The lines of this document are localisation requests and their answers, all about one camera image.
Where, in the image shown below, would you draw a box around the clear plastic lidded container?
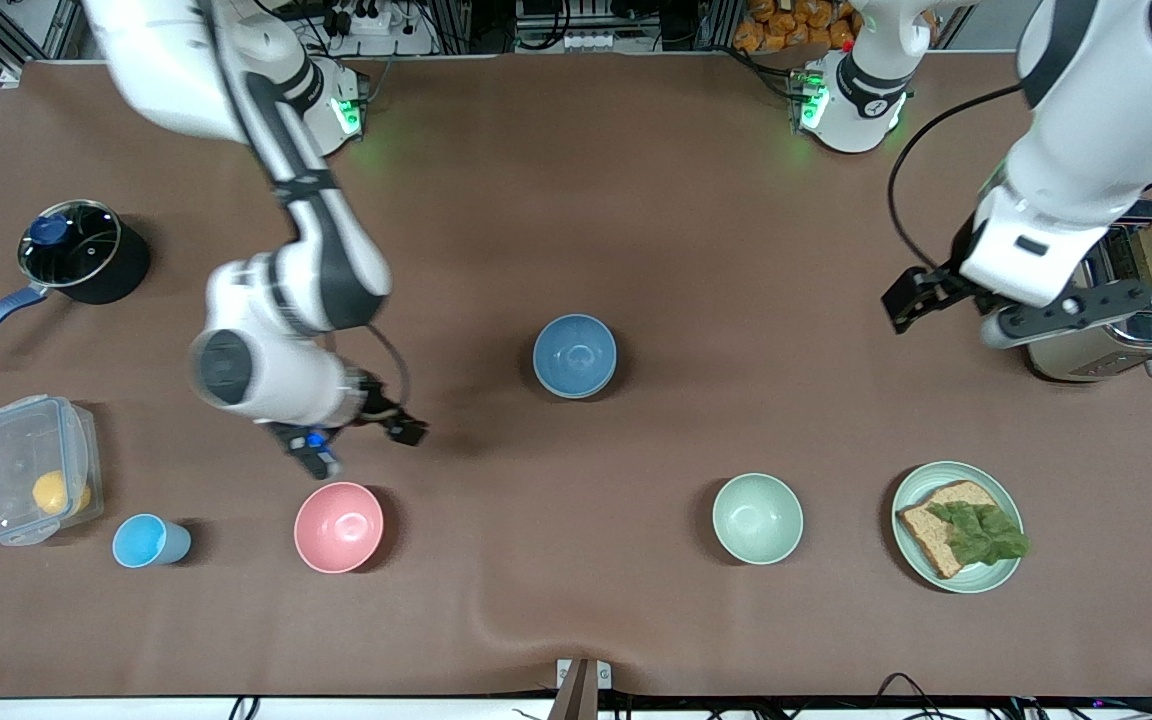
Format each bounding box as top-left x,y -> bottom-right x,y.
0,395 -> 104,547

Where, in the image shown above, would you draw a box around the green plate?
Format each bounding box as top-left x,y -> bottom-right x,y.
891,460 -> 1025,595

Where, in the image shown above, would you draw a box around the green lettuce leaf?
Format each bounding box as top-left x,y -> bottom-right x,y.
926,500 -> 1032,566

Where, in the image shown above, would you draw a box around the blue bowl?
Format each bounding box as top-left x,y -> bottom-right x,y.
533,314 -> 618,397

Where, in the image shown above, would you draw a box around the glass lid blue knob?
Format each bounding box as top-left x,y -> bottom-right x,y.
18,200 -> 123,288

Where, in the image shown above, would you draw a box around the white power strip black plugs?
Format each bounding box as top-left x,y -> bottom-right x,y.
321,0 -> 407,36

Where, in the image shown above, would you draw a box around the metal mount bracket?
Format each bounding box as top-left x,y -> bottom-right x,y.
556,658 -> 613,720

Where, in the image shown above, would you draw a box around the brown bread slice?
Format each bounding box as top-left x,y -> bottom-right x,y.
896,480 -> 1002,581

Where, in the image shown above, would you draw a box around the orange snack bag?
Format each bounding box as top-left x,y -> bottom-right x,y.
733,0 -> 862,56

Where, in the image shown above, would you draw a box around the black looped cable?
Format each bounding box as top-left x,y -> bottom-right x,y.
871,672 -> 952,720

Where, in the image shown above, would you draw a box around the silver toaster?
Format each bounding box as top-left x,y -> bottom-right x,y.
1024,200 -> 1152,383

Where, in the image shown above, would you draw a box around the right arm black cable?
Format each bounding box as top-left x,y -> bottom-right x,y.
198,0 -> 413,403

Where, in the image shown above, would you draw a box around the pink bowl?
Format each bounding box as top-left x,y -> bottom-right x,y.
294,482 -> 385,575

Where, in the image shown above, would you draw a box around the orange fruit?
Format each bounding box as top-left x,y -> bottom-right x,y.
32,470 -> 92,517

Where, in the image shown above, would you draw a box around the green bowl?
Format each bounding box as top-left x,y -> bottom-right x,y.
539,372 -> 617,401
712,472 -> 805,566

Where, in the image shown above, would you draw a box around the black saucepan blue handle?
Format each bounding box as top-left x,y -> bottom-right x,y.
0,200 -> 151,363

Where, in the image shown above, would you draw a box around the blue cup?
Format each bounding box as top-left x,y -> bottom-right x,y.
112,513 -> 192,569

